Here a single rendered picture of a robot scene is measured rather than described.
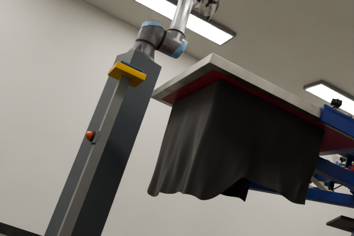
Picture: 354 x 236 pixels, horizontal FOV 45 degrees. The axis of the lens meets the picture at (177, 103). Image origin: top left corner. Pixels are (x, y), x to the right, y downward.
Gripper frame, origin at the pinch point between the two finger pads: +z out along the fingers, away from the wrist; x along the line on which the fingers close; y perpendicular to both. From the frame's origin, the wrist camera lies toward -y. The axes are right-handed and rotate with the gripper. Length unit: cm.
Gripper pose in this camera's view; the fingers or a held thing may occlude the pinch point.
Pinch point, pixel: (205, 15)
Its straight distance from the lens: 201.4
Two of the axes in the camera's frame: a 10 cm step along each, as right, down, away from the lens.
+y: -6.2, 0.8, 7.8
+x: -7.2, -4.4, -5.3
